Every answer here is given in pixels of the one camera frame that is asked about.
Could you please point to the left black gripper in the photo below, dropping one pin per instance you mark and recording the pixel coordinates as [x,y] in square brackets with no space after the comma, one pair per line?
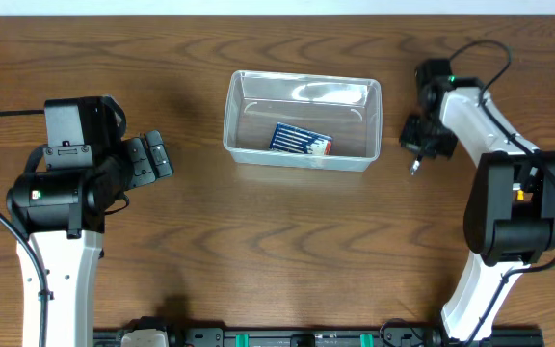
[140,173]

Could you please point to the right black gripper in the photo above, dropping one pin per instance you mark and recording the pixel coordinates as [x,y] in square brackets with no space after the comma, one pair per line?
[407,140]

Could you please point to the silver ring wrench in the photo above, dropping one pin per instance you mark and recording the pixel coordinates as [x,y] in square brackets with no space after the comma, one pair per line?
[416,164]

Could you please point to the blue precision screwdriver set case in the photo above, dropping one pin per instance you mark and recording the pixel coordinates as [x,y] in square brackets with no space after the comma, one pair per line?
[293,139]

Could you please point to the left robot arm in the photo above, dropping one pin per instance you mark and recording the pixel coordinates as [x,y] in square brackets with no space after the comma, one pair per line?
[59,205]

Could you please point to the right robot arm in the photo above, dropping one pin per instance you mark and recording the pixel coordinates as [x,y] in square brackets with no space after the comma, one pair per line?
[509,219]

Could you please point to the clear plastic container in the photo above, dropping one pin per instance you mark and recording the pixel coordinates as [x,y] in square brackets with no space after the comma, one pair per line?
[348,109]

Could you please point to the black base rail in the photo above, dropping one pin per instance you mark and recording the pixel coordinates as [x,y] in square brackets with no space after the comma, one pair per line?
[152,331]

